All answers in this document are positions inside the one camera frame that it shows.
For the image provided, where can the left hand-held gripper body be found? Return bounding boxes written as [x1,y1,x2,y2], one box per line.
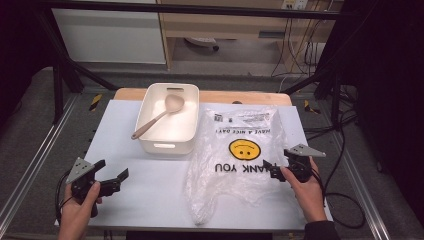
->
[65,157,102,202]

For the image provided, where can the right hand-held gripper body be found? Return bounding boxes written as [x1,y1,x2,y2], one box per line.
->
[283,143,327,184]

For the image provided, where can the clear plastic bag yellow face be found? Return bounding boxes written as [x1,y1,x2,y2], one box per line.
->
[184,105,290,226]

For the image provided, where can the white plastic bin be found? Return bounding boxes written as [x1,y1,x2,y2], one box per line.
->
[133,82,200,156]

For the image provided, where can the beige serving spoon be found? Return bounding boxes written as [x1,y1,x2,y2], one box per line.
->
[130,93,185,141]

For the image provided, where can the person's right hand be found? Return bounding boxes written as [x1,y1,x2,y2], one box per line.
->
[279,159,328,224]

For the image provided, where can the person's left hand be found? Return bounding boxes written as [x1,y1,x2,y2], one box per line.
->
[58,181,103,240]

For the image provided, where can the white table sheet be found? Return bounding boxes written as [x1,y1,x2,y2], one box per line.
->
[54,99,334,233]

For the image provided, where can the black metal stand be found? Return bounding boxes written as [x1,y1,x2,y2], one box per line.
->
[283,59,348,132]
[36,9,118,125]

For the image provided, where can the dark curtain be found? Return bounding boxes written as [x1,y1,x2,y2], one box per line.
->
[0,0,56,123]
[343,0,424,229]

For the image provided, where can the white cabinet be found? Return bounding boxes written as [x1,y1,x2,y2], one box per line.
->
[51,8,167,65]

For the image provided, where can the white chair base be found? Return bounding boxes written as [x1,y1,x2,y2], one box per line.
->
[184,36,220,53]

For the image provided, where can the wooden desk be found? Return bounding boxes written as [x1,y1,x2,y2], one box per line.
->
[156,0,345,71]

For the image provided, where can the white power strip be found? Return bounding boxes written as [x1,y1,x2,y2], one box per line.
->
[281,0,309,10]

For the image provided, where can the left hand-held gripper cable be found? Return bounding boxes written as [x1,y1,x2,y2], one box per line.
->
[54,169,74,223]

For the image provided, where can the hanging black cable bundle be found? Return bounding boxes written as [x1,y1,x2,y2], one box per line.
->
[270,13,330,79]

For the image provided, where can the black horizontal frame bar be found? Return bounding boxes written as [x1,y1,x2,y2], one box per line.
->
[36,0,348,21]

